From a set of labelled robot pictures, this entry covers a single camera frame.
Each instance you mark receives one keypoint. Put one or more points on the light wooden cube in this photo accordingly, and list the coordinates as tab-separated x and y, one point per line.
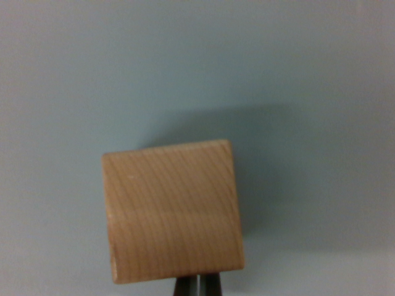
172	212

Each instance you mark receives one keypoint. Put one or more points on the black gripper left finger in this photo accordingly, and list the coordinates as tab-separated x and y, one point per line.
185	288

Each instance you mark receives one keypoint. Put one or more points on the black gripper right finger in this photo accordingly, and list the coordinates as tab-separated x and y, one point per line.
212	285

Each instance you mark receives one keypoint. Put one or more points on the pale blue plastic bin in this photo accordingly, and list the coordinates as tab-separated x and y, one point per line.
123	77

